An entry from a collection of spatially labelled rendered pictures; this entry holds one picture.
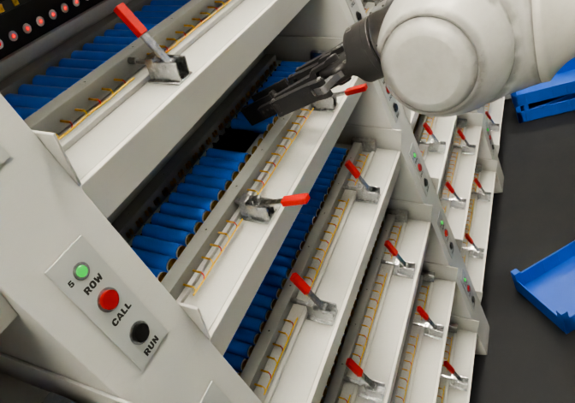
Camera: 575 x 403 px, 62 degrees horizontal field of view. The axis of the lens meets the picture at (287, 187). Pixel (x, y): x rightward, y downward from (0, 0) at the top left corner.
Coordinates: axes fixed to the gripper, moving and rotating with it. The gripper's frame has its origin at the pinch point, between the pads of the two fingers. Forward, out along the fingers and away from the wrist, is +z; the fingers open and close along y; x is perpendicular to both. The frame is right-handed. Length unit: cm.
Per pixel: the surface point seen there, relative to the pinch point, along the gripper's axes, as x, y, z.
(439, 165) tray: 48, -46, 4
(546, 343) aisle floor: 100, -30, -3
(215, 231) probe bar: 4.8, 23.1, -0.5
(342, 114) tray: 10.4, -10.3, -3.2
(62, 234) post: -8.7, 39.1, -7.6
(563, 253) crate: 97, -59, -9
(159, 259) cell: 2.6, 29.0, 2.9
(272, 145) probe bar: 4.4, 5.4, -0.4
